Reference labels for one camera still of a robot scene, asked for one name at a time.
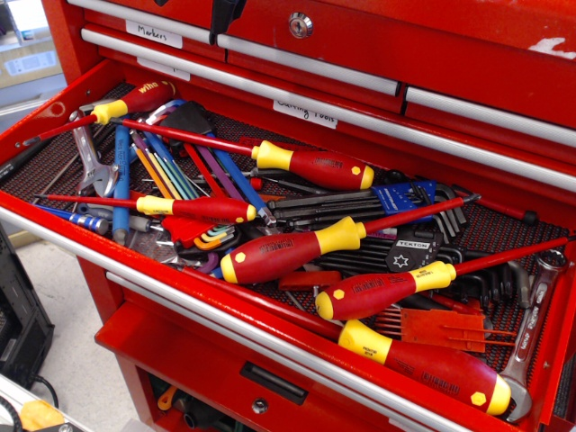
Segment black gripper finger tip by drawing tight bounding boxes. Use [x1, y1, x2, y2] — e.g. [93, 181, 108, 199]
[209, 0, 247, 45]

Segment blue precision screwdriver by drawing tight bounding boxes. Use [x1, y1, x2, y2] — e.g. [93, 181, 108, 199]
[36, 204, 109, 235]

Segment white Cutting Tools label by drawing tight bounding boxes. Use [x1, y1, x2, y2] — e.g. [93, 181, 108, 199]
[273, 100, 338, 130]

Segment red metal tool chest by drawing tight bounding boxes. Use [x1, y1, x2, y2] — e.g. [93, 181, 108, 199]
[40, 0, 576, 432]

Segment blue holder hex key set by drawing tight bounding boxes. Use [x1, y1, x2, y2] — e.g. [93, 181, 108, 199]
[267, 180, 465, 230]

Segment large red screwdriver centre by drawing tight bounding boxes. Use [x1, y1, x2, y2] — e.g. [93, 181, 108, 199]
[220, 193, 480, 284]

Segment small red screwdriver left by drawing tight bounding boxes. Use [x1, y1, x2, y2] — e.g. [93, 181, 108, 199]
[37, 194, 257, 224]

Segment rainbow hex key set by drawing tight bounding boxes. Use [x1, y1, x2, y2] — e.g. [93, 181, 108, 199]
[139, 99, 276, 227]

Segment orange feeler gauge set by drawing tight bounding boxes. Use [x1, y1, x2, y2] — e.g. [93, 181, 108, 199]
[373, 308, 517, 353]

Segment big red screwdriver front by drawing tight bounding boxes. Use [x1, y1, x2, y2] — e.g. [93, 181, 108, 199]
[182, 265, 513, 417]

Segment black box on floor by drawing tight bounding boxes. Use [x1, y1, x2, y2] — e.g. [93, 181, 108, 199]
[1, 232, 54, 389]

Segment red screwdriver right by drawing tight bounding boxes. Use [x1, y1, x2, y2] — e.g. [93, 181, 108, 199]
[315, 235, 575, 320]

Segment silver combination wrench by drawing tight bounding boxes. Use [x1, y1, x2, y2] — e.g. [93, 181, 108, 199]
[500, 249, 568, 423]

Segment black plastic scraper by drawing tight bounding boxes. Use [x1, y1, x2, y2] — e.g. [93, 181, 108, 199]
[160, 101, 215, 137]

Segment white Markers label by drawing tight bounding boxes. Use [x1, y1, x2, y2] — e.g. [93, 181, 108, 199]
[125, 20, 183, 49]

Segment red holder small hex keys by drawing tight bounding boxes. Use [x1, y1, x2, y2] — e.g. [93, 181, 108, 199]
[161, 216, 237, 251]

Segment blue nut driver handle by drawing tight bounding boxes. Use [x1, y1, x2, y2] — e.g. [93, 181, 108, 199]
[112, 125, 131, 246]

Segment black Tekton torx key set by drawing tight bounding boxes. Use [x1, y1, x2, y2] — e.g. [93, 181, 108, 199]
[314, 228, 531, 309]

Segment wiha screwdriver top left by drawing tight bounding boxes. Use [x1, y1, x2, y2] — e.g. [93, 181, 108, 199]
[23, 80, 176, 147]

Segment silver drawer lock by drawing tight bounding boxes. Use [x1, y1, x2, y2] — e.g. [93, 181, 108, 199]
[288, 12, 313, 39]

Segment open red tool drawer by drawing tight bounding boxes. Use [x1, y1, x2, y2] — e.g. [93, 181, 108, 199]
[1, 63, 575, 431]

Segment chrome adjustable wrench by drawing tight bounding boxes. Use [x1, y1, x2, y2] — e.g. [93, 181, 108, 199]
[72, 125, 120, 198]

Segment long red screwdriver upper middle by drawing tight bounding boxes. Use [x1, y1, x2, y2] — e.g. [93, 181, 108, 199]
[112, 118, 374, 191]

